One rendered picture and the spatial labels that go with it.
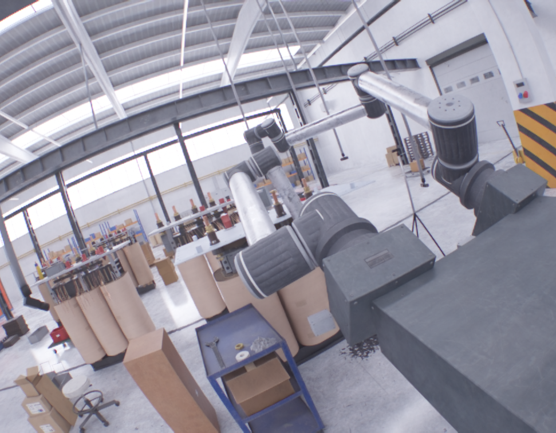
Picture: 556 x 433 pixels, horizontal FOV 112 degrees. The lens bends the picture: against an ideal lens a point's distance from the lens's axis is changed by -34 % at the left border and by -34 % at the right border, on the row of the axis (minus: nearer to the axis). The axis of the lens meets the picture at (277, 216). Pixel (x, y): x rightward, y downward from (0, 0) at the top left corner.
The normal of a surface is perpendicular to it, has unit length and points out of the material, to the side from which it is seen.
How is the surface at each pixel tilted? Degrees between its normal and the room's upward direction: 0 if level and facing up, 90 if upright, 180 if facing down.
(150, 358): 90
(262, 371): 26
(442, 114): 40
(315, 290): 90
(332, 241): 98
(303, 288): 90
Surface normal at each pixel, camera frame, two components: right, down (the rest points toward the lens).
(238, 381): -0.14, -0.83
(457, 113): -0.51, -0.51
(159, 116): 0.33, 0.03
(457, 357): -0.33, -0.93
